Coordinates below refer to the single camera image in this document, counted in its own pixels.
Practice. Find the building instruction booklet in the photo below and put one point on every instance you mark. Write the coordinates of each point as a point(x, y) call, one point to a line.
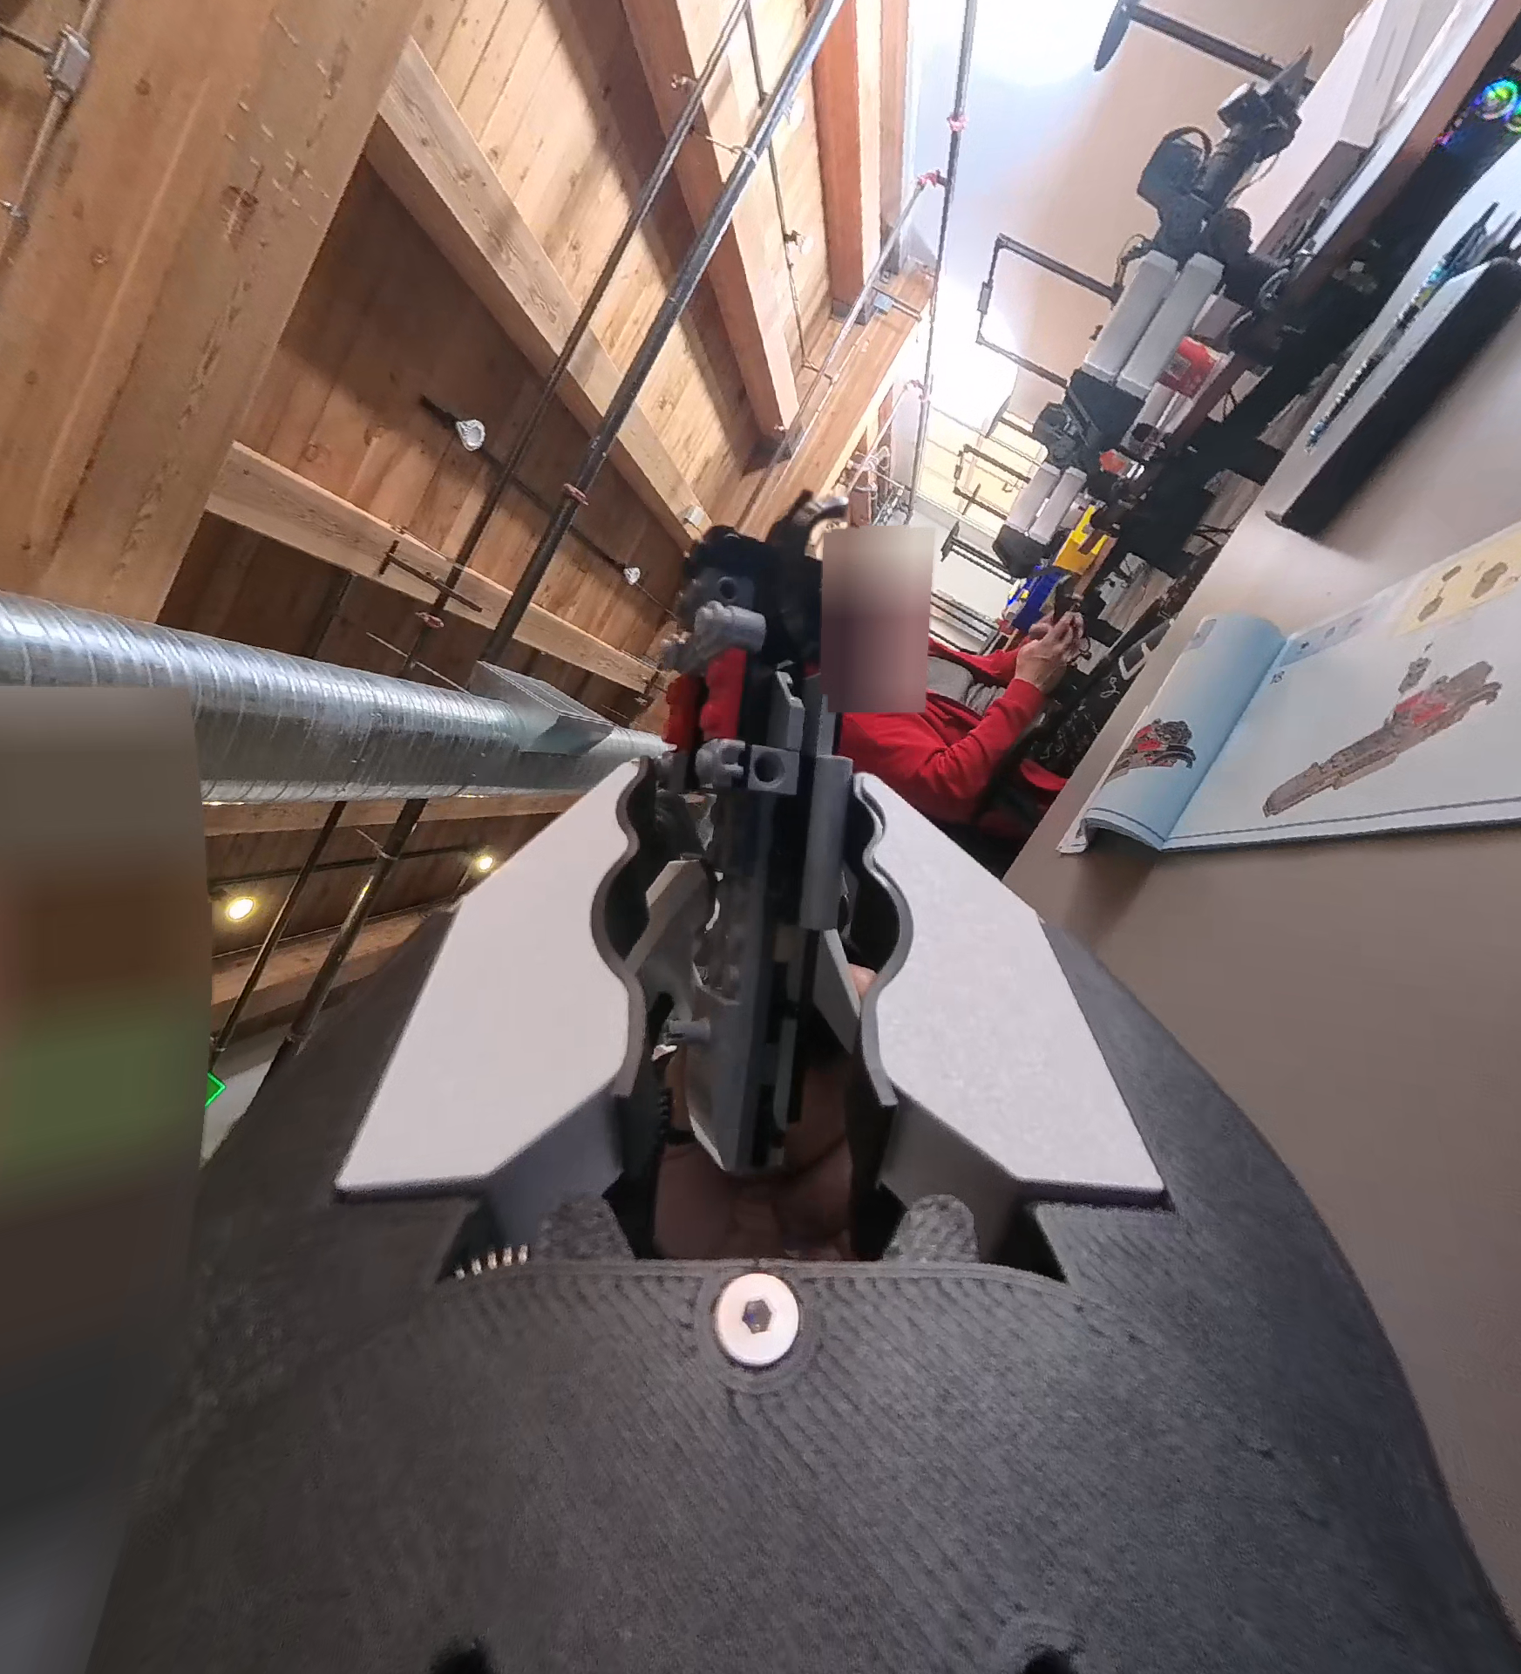
point(1362, 732)

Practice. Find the grey red toy brick spaceship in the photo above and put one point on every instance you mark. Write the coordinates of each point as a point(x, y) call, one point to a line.
point(773, 915)

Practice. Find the black floor lamp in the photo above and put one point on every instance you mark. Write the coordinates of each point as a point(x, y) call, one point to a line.
point(1110, 33)

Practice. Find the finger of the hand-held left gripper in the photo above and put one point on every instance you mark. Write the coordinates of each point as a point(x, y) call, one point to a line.
point(675, 915)
point(842, 994)

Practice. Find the grey desk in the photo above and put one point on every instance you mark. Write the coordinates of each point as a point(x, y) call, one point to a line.
point(1362, 1046)

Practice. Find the person's left hand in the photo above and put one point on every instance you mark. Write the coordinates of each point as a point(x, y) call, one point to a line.
point(761, 1209)

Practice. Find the slim black power bank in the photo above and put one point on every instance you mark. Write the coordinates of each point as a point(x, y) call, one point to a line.
point(1415, 392)

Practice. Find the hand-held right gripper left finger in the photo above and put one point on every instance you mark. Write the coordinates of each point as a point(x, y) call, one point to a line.
point(498, 1046)

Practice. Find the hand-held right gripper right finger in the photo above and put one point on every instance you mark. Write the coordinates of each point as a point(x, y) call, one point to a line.
point(1022, 1058)

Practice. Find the thick black ceiling pipe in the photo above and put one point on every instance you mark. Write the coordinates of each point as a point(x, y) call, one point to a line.
point(658, 340)

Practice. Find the white rectangular device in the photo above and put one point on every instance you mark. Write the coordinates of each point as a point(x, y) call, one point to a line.
point(1152, 314)

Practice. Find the hanging ceiling lamp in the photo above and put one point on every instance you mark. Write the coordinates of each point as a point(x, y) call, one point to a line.
point(468, 433)

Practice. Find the silver spiral air duct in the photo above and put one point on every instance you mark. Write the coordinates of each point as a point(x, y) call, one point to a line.
point(316, 706)

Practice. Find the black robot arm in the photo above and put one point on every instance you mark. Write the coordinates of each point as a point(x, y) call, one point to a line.
point(1218, 156)

